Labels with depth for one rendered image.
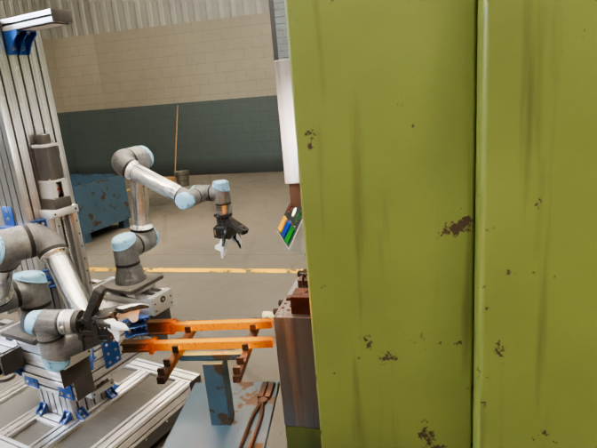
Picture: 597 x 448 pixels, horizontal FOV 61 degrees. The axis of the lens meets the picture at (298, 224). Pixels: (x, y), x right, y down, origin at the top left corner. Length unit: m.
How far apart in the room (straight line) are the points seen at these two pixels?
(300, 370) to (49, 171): 1.34
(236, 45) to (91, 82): 3.35
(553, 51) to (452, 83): 0.22
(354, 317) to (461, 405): 0.38
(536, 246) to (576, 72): 0.37
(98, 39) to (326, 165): 10.59
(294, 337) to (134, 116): 9.87
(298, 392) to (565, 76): 1.33
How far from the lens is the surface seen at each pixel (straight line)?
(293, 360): 1.85
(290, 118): 1.68
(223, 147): 10.58
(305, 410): 1.96
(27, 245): 1.88
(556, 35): 1.19
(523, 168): 1.20
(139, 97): 11.29
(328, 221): 1.33
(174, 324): 1.69
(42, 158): 2.39
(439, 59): 1.26
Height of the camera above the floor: 1.69
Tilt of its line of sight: 16 degrees down
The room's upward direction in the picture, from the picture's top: 5 degrees counter-clockwise
